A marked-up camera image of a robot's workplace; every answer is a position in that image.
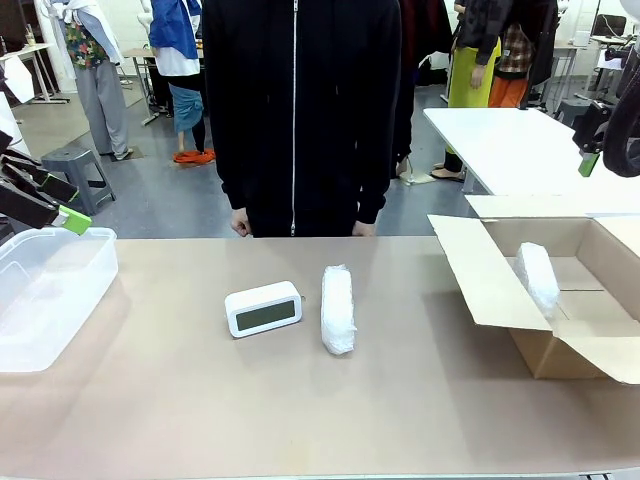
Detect person's right hand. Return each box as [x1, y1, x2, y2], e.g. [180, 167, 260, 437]
[230, 207, 252, 237]

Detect grey plastic stool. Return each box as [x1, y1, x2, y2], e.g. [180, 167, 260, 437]
[40, 147, 117, 216]
[556, 98, 596, 132]

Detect light wooden desk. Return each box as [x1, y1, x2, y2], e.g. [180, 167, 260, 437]
[0, 42, 71, 105]

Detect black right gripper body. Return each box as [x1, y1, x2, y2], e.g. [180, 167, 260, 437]
[573, 101, 614, 151]

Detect brown cardboard box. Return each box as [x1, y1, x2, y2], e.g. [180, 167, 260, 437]
[427, 194, 640, 385]

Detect white unwrapped digital clock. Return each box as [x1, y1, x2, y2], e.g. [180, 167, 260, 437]
[224, 281, 304, 340]

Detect person in black zip jacket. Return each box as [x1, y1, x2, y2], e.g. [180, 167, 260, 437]
[202, 0, 415, 239]

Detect white table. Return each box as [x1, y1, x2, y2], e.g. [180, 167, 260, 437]
[423, 107, 640, 219]

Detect mannequin floral shirt grey trousers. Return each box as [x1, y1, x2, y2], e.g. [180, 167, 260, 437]
[47, 0, 134, 161]

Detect figure in orange trousers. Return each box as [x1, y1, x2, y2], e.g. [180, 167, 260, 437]
[488, 0, 559, 110]

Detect person's right forearm black sleeve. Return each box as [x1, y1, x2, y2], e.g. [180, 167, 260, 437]
[215, 109, 250, 211]

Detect orange shoes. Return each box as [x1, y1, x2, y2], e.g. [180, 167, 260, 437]
[173, 148, 217, 165]

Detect figure in yellow apron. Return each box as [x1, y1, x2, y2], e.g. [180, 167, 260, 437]
[430, 0, 502, 182]

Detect person's left forearm black sleeve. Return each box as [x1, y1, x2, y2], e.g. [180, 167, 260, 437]
[354, 114, 392, 226]

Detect clear plastic bin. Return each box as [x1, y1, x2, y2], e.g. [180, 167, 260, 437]
[0, 227, 120, 374]

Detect figure in blue jacket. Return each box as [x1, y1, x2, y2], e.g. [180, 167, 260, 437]
[149, 0, 217, 164]

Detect white-framed background desk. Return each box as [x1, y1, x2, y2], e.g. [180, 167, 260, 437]
[574, 34, 640, 109]

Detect bubble-wrapped clock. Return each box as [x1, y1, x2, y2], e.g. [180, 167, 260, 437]
[513, 241, 561, 321]
[319, 264, 359, 357]

